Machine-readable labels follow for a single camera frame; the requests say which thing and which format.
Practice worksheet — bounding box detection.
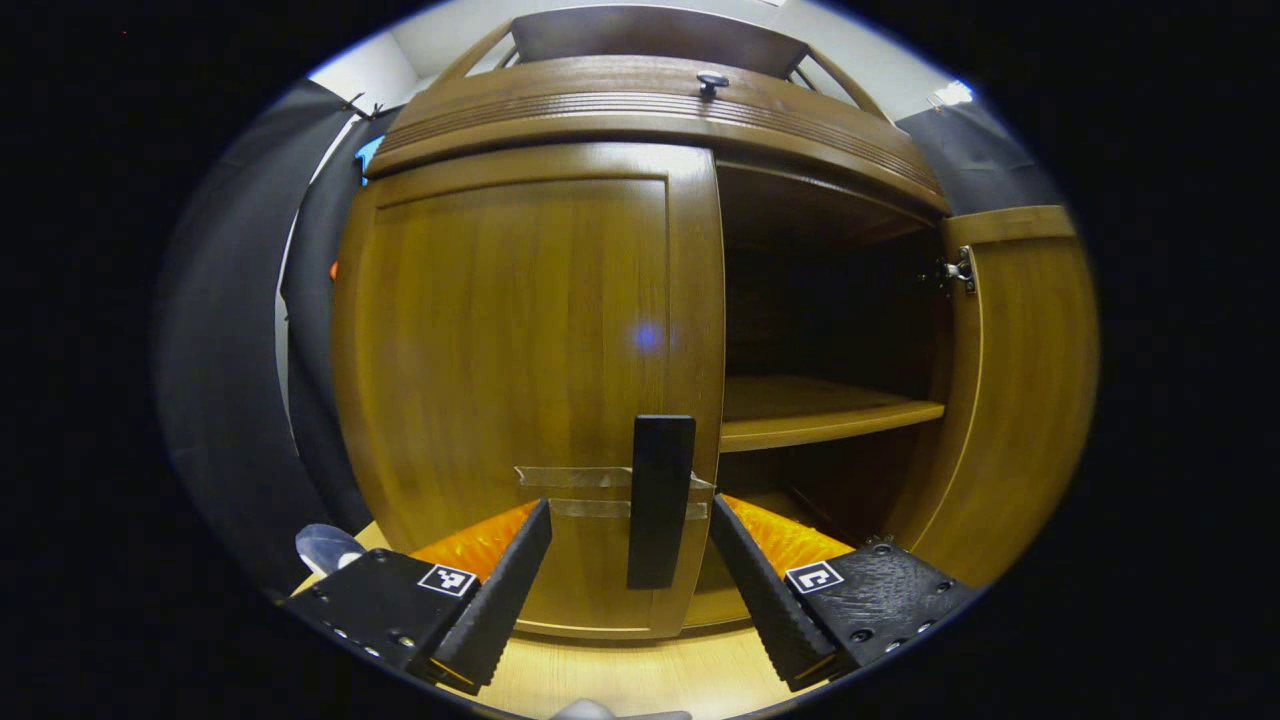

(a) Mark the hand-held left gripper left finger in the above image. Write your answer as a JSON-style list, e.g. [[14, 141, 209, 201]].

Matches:
[[285, 498, 553, 696]]

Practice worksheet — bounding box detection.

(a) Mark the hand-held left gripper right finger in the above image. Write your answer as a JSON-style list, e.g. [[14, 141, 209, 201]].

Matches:
[[710, 493, 981, 693]]

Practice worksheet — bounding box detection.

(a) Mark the black door handle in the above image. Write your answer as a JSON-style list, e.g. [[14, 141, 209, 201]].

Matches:
[[627, 415, 697, 591]]

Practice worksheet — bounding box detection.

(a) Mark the wooden double-door shoe cabinet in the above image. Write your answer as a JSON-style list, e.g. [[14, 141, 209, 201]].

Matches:
[[365, 5, 961, 641]]

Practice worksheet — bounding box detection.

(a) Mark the wooden shoe cabinet door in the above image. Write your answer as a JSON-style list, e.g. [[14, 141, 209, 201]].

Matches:
[[885, 205, 1101, 589], [330, 142, 726, 641]]

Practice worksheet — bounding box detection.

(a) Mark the metal door hinge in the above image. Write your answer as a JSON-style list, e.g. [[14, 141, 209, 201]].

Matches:
[[935, 245, 979, 296]]

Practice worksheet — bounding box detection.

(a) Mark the wooden cabinet drawer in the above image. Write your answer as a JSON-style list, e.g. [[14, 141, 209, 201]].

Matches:
[[368, 55, 951, 216]]

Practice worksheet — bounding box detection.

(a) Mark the penguin plush toy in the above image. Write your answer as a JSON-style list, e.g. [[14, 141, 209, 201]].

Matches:
[[296, 523, 366, 578]]

